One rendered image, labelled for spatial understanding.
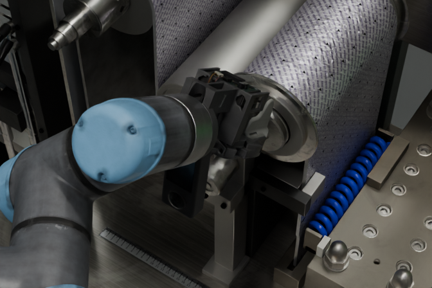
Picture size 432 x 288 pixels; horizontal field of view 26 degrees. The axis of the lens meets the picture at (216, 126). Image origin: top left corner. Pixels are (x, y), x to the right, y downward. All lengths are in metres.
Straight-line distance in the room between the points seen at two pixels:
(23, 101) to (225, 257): 0.39
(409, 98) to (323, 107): 1.75
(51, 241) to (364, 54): 0.56
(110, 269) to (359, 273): 0.40
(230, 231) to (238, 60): 0.26
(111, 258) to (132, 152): 0.68
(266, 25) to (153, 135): 0.52
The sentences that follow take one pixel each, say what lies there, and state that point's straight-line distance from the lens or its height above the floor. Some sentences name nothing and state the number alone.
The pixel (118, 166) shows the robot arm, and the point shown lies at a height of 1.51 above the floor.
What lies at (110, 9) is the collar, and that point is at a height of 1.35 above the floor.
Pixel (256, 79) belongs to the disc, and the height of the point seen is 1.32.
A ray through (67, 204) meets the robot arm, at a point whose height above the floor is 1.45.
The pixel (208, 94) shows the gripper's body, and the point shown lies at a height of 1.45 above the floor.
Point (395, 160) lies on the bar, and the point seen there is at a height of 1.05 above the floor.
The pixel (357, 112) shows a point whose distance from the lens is 1.34.
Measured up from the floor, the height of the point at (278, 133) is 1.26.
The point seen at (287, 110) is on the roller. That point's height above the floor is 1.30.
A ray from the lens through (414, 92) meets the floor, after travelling 2.95.
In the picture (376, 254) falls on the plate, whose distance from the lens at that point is 1.36.
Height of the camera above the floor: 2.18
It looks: 51 degrees down
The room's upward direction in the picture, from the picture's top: straight up
